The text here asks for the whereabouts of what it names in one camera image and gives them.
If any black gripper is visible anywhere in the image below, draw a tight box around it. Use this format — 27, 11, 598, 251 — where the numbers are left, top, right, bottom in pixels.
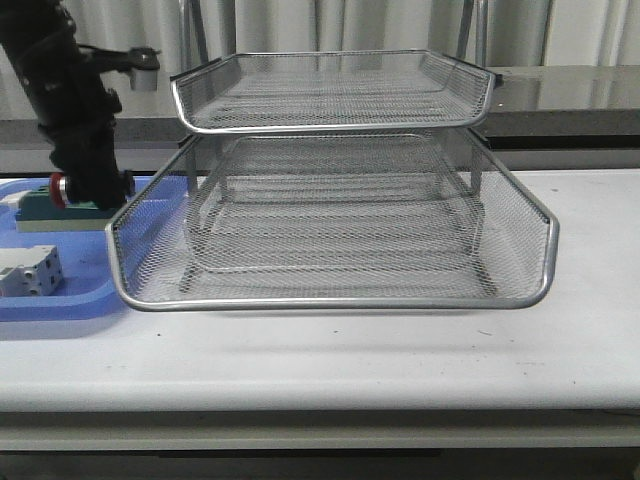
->
39, 87, 126, 209

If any red emergency push button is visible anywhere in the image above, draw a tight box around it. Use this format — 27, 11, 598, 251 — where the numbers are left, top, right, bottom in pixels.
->
49, 169, 136, 210

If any silver mesh tray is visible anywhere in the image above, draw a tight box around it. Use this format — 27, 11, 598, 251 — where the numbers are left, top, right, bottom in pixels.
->
185, 172, 484, 273
106, 129, 559, 311
171, 49, 499, 135

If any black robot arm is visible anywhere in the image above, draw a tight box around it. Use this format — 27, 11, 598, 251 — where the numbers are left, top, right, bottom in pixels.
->
1, 1, 126, 210

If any green and beige switch block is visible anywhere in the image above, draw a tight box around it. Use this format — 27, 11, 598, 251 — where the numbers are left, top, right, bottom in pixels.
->
1, 186, 118, 233

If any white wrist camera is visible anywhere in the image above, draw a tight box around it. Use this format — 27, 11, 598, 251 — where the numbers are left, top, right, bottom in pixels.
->
129, 47, 160, 92

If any silver rack frame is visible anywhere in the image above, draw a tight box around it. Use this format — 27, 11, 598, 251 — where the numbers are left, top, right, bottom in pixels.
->
175, 0, 503, 296

